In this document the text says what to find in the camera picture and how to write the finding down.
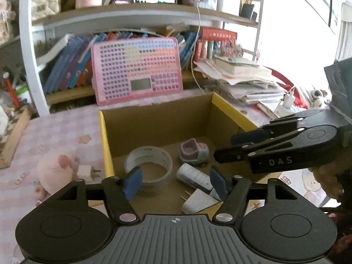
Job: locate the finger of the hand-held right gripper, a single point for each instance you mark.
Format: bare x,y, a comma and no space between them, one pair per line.
233,154
247,137

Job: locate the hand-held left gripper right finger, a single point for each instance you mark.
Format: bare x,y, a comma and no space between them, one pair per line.
218,183

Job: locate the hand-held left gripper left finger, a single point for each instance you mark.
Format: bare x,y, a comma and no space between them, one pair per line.
132,184

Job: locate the clear tape roll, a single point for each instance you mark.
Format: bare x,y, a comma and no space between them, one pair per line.
158,185

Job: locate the small white bottle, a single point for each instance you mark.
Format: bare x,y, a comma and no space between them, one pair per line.
192,176

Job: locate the large white charger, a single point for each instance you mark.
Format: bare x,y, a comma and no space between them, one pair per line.
198,202

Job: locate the pastel toy car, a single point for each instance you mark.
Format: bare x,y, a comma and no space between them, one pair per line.
196,151

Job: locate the small cream plug adapter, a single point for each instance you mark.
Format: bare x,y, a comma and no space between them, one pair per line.
85,172

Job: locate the yellow cardboard box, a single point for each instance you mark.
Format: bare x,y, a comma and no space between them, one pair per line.
154,123

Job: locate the pink plush toy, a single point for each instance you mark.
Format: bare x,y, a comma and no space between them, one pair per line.
55,167

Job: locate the white power strip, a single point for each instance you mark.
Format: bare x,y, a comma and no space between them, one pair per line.
288,110

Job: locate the white black small toy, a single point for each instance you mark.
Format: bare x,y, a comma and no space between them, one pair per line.
320,97

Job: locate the stack of papers and books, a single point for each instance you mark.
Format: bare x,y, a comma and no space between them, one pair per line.
242,71

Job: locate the row of small colourful books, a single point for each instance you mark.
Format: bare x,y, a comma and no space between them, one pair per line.
217,49

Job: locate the pink checked tablecloth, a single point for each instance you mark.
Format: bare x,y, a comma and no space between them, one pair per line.
55,132

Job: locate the person's fuzzy clothing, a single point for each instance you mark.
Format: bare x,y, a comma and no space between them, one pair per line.
345,244

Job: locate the red boxed book set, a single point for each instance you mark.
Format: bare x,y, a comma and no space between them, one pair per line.
220,34

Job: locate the pink button learning pad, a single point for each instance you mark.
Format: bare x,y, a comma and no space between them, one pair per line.
137,66

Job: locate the small black box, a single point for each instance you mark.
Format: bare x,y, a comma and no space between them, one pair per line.
247,11

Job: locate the wooden chess box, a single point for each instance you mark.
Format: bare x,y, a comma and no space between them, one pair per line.
13,132

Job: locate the row of children's books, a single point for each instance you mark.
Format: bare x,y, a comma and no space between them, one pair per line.
68,68

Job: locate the white pen holder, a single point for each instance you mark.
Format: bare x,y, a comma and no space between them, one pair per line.
229,4

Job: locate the green white tub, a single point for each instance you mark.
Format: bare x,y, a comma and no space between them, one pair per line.
24,95

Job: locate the red white stick toy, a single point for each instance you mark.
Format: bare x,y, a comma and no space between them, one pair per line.
12,90

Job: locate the white bookshelf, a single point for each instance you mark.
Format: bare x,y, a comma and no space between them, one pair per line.
30,60

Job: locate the pink floral cloth doll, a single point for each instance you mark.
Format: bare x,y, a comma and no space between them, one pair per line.
5,22

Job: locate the small white wall charger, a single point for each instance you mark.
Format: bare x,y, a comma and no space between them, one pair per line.
288,99

